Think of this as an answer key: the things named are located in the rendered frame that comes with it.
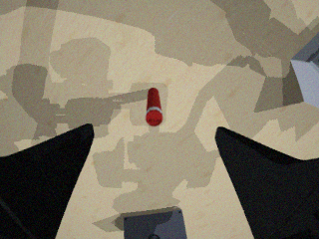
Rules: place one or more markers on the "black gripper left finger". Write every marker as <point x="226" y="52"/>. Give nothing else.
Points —
<point x="36" y="183"/>

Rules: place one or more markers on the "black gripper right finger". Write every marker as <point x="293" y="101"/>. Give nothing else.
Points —
<point x="271" y="185"/>

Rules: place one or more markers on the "red peg with white band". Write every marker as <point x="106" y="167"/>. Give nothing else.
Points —
<point x="154" y="116"/>

